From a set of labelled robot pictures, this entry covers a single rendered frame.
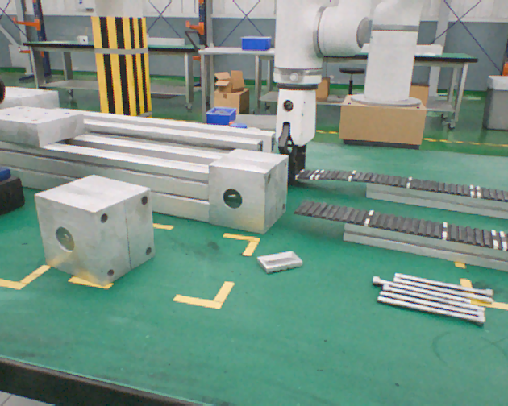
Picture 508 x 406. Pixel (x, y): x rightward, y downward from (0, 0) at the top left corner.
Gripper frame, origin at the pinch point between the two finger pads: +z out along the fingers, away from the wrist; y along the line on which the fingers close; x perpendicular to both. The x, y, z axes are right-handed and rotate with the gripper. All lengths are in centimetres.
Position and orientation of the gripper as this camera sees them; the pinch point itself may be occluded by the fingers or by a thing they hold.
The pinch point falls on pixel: (292, 167)
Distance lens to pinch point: 86.8
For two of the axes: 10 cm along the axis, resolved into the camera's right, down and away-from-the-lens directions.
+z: -0.2, 9.3, 3.7
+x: -9.2, -1.6, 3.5
